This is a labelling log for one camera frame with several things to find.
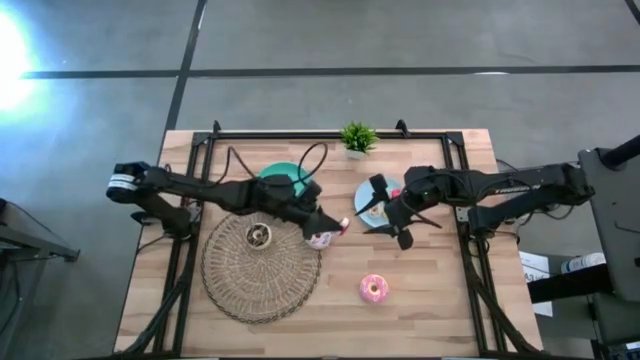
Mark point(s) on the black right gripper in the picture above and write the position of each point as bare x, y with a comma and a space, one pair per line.
405, 210

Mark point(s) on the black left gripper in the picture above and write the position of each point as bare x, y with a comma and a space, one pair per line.
310, 220

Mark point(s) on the large lilac drizzled toy donut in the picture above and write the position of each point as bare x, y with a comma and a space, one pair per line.
319, 242

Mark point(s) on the light blue round plate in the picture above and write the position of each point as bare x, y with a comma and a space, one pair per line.
364, 197

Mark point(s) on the teal round plate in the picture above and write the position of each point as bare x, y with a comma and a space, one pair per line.
280, 170

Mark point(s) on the large pink toy donut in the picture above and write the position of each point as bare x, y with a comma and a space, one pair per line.
367, 295

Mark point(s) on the large chocolate toy donut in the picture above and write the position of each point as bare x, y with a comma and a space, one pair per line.
251, 242

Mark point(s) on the round woven wicker placemat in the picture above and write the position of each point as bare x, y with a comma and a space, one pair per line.
235, 285

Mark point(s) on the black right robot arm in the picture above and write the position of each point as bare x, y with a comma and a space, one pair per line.
500, 189

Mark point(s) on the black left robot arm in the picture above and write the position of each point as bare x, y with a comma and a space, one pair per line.
200, 190

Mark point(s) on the small green potted plant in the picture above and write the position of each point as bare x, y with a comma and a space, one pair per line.
359, 137

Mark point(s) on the white paper sheet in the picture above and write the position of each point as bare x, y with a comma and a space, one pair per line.
535, 265

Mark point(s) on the black shelf bar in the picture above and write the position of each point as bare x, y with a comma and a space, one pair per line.
570, 286

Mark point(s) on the white plastic bottle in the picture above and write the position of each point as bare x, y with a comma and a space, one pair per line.
585, 262

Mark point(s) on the grey metal cart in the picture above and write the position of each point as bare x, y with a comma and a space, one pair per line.
617, 220

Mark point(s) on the black round pole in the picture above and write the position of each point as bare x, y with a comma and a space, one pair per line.
622, 152

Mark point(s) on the grey side table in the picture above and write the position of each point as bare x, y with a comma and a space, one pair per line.
35, 240

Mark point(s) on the black aluminium table frame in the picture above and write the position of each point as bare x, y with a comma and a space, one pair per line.
325, 135

